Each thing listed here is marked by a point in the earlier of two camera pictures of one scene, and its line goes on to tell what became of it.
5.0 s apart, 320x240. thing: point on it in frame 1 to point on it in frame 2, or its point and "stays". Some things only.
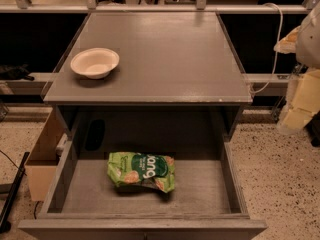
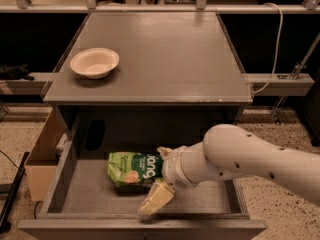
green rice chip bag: (131, 167) stays
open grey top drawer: (82, 203) stays
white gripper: (309, 42) to (174, 169)
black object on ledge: (15, 72) stays
